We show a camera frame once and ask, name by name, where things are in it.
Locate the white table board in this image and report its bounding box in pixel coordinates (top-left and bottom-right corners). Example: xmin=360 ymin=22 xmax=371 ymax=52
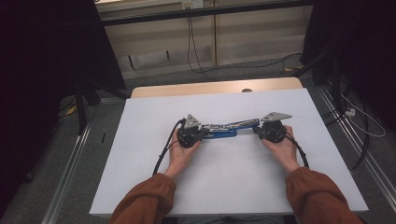
xmin=89 ymin=88 xmax=369 ymax=217

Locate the hand-held gripper black cable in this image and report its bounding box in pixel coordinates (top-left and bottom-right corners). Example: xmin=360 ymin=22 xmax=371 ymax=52
xmin=152 ymin=118 xmax=187 ymax=176
xmin=284 ymin=132 xmax=310 ymax=169

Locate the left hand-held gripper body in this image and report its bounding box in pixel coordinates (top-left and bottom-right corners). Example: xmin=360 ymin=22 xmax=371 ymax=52
xmin=176 ymin=113 xmax=204 ymax=149

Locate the black floor cable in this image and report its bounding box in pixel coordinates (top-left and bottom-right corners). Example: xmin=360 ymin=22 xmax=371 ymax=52
xmin=350 ymin=102 xmax=372 ymax=172

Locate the white wall socket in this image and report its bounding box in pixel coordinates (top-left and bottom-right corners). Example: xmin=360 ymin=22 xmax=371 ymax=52
xmin=181 ymin=0 xmax=205 ymax=9

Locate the left hand-held gripper black cable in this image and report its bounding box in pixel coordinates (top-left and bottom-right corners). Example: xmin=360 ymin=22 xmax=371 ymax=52
xmin=152 ymin=118 xmax=187 ymax=176

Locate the black wall cable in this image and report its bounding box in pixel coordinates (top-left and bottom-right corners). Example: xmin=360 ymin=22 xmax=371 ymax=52
xmin=188 ymin=7 xmax=304 ymax=75
xmin=186 ymin=7 xmax=219 ymax=82

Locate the light wooden table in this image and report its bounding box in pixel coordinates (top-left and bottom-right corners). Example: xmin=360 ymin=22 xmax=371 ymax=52
xmin=130 ymin=77 xmax=304 ymax=99

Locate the person's left hand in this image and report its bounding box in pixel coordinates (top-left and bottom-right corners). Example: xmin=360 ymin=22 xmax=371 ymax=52
xmin=164 ymin=129 xmax=202 ymax=178

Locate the person's right hand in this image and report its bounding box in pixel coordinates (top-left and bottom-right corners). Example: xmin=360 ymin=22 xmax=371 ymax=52
xmin=262 ymin=125 xmax=301 ymax=174

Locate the dark wall ledge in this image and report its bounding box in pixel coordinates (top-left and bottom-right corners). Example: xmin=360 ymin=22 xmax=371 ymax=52
xmin=100 ymin=0 xmax=314 ymax=27

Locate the blue stapler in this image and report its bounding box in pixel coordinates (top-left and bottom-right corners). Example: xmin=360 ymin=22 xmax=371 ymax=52
xmin=201 ymin=118 xmax=261 ymax=140

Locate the right hand-held gripper black cable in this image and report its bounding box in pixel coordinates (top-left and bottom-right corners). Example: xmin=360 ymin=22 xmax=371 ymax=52
xmin=284 ymin=132 xmax=310 ymax=169

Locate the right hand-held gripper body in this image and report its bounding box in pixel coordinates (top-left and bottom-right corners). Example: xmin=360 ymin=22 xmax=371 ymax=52
xmin=261 ymin=111 xmax=293 ymax=144

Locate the white floor cable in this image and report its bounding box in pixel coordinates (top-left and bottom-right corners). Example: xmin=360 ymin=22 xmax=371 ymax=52
xmin=339 ymin=92 xmax=387 ymax=138

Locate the aluminium floor rail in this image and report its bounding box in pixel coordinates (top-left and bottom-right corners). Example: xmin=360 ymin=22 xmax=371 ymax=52
xmin=317 ymin=86 xmax=396 ymax=204
xmin=40 ymin=98 xmax=125 ymax=224

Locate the black metal stand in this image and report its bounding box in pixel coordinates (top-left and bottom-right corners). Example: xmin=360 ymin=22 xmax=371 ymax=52
xmin=292 ymin=46 xmax=348 ymax=118
xmin=74 ymin=78 xmax=129 ymax=135

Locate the dark curtain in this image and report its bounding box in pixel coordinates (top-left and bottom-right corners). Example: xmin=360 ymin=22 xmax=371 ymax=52
xmin=0 ymin=0 xmax=127 ymax=216
xmin=300 ymin=0 xmax=396 ymax=132

